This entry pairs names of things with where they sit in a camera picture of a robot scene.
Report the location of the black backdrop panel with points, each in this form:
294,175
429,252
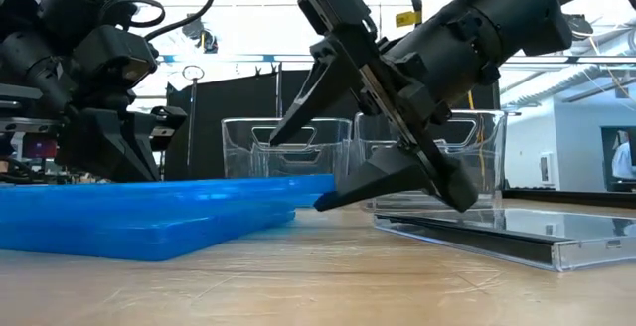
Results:
208,132

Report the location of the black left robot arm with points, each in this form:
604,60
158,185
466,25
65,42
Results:
30,57

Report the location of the blue jewel case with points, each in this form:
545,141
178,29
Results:
174,192
124,239

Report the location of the clear plastic bin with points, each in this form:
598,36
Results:
489,157
238,152

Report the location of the clear jewel case black tray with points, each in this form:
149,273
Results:
497,241

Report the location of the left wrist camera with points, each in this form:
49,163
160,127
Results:
109,52

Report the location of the dark red monitor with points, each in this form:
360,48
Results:
42,148

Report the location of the white wall box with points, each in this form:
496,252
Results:
545,167

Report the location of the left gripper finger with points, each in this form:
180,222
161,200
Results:
99,147
144,147

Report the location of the black ceiling camera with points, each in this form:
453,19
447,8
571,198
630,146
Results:
206,43

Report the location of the person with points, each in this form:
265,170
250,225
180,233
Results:
623,159

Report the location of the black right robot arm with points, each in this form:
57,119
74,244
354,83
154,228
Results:
526,13

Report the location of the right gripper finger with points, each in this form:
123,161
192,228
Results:
323,92
387,177

